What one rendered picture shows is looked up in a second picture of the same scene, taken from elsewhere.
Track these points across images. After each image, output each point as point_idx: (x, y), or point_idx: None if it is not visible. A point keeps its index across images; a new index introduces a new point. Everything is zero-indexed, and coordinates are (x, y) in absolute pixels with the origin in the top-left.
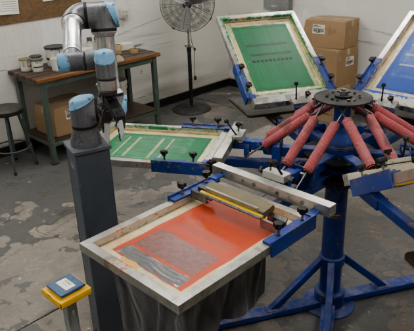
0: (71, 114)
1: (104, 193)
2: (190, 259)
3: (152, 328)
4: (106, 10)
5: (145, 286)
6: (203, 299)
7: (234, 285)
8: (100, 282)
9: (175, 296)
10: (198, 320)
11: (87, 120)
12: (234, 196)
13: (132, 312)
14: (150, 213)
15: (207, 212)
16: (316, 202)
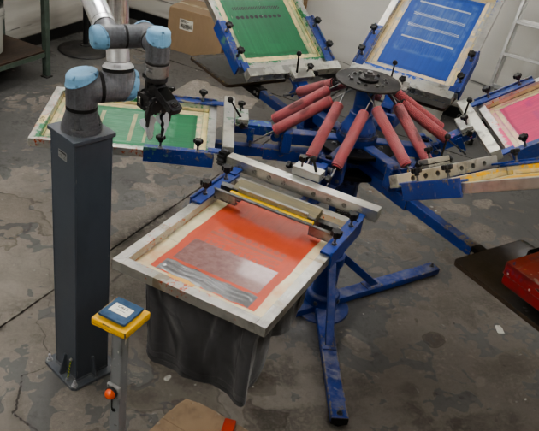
0: (69, 92)
1: (101, 191)
2: (247, 274)
3: (195, 351)
4: None
5: (218, 309)
6: None
7: None
8: (83, 298)
9: (257, 318)
10: (258, 339)
11: (90, 101)
12: (275, 198)
13: (165, 334)
14: (178, 218)
15: (239, 215)
16: (362, 205)
